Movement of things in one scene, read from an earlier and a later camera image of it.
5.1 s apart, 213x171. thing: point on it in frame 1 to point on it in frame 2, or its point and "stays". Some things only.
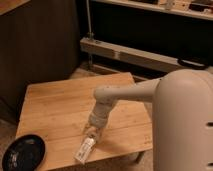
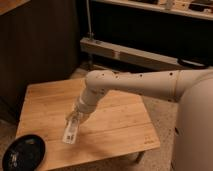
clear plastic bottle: x=85 y=149 to x=70 y=128
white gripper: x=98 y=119 to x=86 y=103
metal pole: x=90 y=34 stays
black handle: x=192 y=63 stays
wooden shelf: x=200 y=9 stays
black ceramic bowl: x=24 y=153 stays
